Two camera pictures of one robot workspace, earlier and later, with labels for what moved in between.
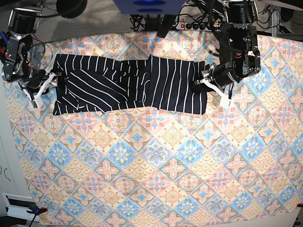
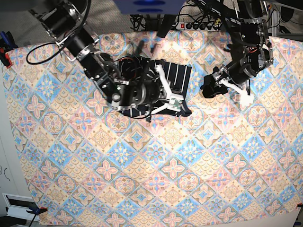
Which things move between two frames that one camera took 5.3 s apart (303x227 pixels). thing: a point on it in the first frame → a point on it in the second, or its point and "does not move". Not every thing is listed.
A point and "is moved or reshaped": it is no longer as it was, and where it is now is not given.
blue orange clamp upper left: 4,38 does not move
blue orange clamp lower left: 37,211 does not move
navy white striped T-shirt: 90,83 is moved or reshaped
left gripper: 33,81 → 132,93
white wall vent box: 17,205 does not move
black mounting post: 166,24 does not move
